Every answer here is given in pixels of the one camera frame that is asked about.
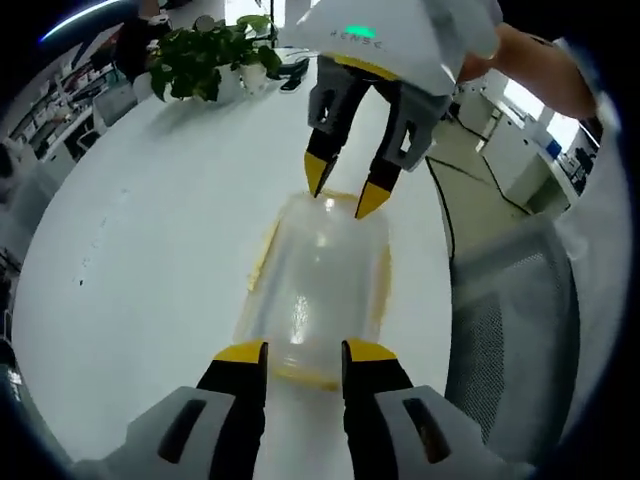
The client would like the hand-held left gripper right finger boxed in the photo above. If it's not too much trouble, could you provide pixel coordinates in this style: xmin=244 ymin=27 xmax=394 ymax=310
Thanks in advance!
xmin=341 ymin=338 xmax=507 ymax=480

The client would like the person's right hand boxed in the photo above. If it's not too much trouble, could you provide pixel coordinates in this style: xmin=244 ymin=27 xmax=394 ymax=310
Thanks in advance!
xmin=456 ymin=22 xmax=547 ymax=100

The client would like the green potted plant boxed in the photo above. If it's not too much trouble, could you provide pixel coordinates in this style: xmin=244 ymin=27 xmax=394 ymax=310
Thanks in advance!
xmin=148 ymin=13 xmax=284 ymax=104

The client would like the person's white shirt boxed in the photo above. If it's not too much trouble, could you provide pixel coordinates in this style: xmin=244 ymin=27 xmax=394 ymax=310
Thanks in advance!
xmin=549 ymin=209 xmax=624 ymax=466

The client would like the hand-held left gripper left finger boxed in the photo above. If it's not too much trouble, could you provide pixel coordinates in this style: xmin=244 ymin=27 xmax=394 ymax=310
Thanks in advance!
xmin=107 ymin=339 xmax=270 ymax=480

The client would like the small black device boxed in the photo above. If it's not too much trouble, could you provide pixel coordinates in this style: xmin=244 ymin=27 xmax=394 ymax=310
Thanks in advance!
xmin=278 ymin=55 xmax=312 ymax=93

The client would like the grey mesh office chair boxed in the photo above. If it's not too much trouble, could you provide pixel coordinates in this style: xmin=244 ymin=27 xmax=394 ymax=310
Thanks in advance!
xmin=443 ymin=214 xmax=587 ymax=469

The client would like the white side desk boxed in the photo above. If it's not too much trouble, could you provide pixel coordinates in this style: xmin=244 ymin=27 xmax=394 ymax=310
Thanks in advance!
xmin=477 ymin=69 xmax=604 ymax=217

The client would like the clear container with yellow buckle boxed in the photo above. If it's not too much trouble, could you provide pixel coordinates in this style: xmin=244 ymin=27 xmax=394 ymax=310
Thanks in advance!
xmin=233 ymin=187 xmax=394 ymax=394

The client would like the black cable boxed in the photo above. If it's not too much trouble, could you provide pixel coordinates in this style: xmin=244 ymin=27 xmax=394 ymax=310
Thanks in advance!
xmin=424 ymin=103 xmax=534 ymax=264

